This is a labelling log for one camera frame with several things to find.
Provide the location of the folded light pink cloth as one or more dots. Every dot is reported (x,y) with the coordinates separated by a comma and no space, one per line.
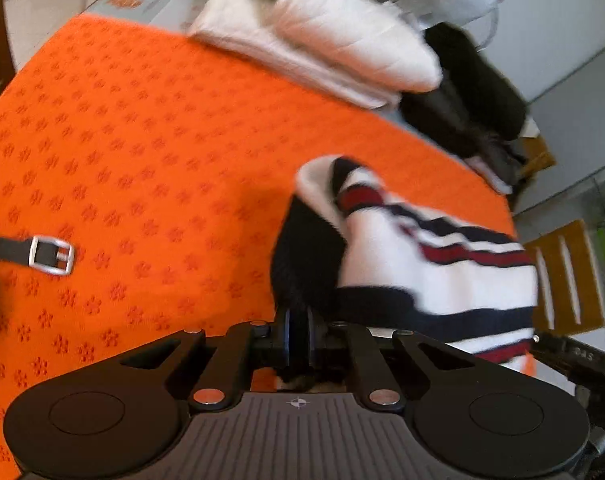
(487,175)

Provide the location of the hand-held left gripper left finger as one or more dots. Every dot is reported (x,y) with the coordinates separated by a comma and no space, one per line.
(288,337)

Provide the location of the folded white quilted jacket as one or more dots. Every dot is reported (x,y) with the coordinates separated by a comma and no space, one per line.
(332,35)

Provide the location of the folded dark grey garment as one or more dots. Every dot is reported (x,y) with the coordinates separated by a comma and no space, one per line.
(502,160)

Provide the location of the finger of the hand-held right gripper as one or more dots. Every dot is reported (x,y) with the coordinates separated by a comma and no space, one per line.
(572,355)

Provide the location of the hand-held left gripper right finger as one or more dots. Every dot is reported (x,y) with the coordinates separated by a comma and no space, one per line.
(310,337)

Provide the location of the orange patterned blanket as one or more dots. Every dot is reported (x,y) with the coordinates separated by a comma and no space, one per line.
(157,135)

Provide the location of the wooden chair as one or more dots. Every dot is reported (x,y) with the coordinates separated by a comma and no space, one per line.
(587,260)
(539,152)

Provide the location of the striped knit sweater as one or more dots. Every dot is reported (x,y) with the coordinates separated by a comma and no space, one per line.
(407,270)

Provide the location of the folded black garment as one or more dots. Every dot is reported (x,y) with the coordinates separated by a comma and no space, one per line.
(462,85)

